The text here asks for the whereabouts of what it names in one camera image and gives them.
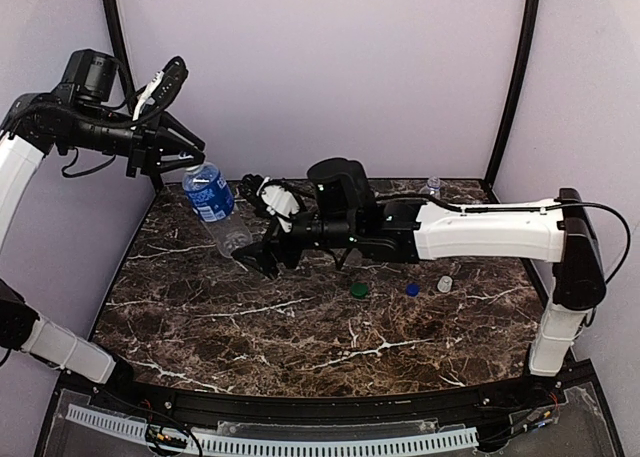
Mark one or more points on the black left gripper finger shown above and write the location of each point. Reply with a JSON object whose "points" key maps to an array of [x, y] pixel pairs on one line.
{"points": [[182, 160], [174, 126]]}

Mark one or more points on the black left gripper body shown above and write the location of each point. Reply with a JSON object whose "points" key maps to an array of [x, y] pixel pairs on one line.
{"points": [[146, 151]]}

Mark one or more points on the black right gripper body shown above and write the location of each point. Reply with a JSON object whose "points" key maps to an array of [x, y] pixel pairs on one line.
{"points": [[280, 246]]}

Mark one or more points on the Pocari Sweat bottle white cap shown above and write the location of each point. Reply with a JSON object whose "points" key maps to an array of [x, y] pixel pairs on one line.
{"points": [[212, 199]]}

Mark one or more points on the green Starbucks bottle cap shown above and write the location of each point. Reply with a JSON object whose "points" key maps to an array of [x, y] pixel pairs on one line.
{"points": [[359, 290]]}

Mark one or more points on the blue Pepsi bottle cap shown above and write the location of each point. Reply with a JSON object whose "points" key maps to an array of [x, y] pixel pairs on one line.
{"points": [[412, 290]]}

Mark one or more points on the Pepsi bottle blue label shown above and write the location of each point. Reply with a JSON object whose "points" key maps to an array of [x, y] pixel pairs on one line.
{"points": [[432, 187]]}

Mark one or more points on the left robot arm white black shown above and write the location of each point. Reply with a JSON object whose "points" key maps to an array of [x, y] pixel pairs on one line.
{"points": [[75, 116]]}

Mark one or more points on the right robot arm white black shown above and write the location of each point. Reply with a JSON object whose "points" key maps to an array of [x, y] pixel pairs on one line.
{"points": [[413, 227]]}

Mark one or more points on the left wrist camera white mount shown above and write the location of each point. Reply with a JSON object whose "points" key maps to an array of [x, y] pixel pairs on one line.
{"points": [[162, 90]]}

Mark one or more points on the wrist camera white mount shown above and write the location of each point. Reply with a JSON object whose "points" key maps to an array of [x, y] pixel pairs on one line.
{"points": [[162, 90], [274, 198]]}

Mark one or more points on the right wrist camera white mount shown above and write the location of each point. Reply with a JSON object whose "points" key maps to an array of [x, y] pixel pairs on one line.
{"points": [[274, 198]]}

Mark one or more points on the black left corner frame post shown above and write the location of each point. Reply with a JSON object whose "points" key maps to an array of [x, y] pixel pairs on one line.
{"points": [[119, 50]]}

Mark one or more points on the black corner frame post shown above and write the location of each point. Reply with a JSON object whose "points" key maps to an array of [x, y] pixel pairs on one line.
{"points": [[119, 50], [521, 60]]}

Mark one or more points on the black right corner frame post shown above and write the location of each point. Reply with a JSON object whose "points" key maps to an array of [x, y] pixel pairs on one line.
{"points": [[521, 60]]}

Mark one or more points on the white slotted cable duct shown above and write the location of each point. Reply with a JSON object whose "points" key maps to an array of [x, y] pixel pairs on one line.
{"points": [[209, 444]]}

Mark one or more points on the black front table rail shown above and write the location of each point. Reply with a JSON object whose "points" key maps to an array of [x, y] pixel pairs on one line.
{"points": [[485, 405]]}

